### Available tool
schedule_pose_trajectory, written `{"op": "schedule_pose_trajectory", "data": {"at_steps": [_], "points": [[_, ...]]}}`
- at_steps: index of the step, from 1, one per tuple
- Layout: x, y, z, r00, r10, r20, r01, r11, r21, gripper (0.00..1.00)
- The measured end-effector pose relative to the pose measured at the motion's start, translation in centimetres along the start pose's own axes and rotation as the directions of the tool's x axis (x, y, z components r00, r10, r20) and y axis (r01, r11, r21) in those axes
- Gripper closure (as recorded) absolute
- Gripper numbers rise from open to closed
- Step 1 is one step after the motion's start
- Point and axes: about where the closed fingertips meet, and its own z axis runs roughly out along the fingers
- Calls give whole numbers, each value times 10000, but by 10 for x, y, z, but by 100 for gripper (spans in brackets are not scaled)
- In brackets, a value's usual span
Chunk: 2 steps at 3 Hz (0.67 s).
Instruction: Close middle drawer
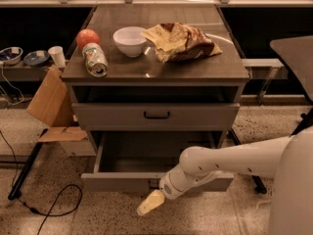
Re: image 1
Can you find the blue patterned bowl left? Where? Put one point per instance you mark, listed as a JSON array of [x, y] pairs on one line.
[[11, 55]]

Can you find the white paper cup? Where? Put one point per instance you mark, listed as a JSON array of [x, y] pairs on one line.
[[57, 55]]

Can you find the red apple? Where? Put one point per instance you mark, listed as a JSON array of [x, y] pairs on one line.
[[86, 36]]

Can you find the black table leg left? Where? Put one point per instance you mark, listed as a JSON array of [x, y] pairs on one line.
[[16, 188]]

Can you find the white bowl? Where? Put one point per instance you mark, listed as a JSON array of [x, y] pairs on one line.
[[130, 41]]

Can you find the grey top drawer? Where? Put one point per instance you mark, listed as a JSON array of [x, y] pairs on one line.
[[155, 117]]

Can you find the yellow brown chip bag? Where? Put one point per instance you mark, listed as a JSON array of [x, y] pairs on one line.
[[178, 42]]

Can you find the dark side table top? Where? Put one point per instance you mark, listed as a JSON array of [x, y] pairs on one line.
[[297, 54]]

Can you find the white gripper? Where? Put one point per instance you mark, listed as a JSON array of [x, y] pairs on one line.
[[170, 186]]

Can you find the blue patterned bowl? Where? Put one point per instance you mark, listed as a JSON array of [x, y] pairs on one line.
[[11, 55], [37, 58]]

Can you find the green soda can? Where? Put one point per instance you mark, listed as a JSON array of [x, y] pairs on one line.
[[95, 59]]

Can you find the grey drawer cabinet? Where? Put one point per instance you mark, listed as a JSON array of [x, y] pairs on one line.
[[217, 79]]

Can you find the grey drawer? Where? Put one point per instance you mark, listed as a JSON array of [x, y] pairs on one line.
[[135, 161], [155, 117]]

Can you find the brown cardboard box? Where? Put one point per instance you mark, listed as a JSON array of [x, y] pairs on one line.
[[51, 105]]

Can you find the blue patterned bowl right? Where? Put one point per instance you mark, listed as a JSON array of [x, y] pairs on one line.
[[37, 58]]

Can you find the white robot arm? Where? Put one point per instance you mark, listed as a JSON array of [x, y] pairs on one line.
[[288, 160]]

